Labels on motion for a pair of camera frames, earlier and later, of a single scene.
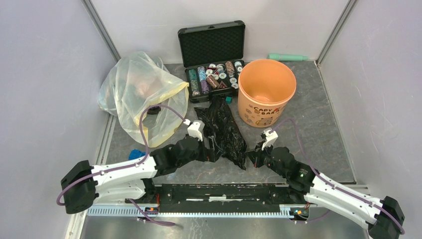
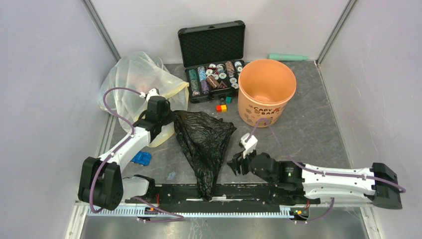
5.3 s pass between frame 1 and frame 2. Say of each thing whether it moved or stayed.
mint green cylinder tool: stayed
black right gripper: moved
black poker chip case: stayed
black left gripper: moved
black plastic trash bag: moved
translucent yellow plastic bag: stayed
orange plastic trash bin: stayed
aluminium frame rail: stayed
